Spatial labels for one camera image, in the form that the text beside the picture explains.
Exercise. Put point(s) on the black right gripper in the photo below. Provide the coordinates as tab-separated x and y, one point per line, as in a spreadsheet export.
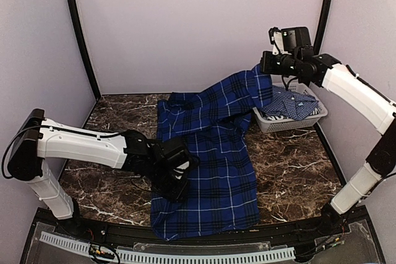
266	64

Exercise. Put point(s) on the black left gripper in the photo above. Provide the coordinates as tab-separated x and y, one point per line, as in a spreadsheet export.
176	196

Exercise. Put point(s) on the blue plaid long sleeve shirt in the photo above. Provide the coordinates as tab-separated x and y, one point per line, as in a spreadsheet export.
222	188

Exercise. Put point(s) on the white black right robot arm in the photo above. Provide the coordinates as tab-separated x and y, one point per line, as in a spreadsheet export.
327	72

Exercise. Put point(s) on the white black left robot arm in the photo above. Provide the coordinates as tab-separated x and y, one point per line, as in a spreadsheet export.
40	138

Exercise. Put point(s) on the blue small-check shirt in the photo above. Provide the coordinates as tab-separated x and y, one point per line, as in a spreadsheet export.
291	105

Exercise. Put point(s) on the black white garment in basket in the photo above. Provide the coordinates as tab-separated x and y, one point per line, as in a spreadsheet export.
283	117

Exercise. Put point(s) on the white plastic laundry basket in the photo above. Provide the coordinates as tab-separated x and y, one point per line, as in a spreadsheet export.
276	126

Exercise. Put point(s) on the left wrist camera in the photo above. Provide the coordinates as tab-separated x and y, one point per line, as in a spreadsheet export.
173	161

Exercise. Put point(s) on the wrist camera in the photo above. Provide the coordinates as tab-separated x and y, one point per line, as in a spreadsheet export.
173	161
289	40

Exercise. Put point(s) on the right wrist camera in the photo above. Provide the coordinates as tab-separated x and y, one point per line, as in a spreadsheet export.
289	40

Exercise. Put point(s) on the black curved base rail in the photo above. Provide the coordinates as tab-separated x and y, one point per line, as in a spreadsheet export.
306	234

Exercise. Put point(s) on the black frame post right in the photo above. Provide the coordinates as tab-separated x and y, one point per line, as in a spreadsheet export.
321	26

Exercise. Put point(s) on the black frame post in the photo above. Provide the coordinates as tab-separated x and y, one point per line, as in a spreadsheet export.
321	26
83	50

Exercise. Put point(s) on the white slotted cable duct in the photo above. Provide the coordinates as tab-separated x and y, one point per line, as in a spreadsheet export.
159	253

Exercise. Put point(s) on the black frame post left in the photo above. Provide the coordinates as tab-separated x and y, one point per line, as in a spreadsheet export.
83	50

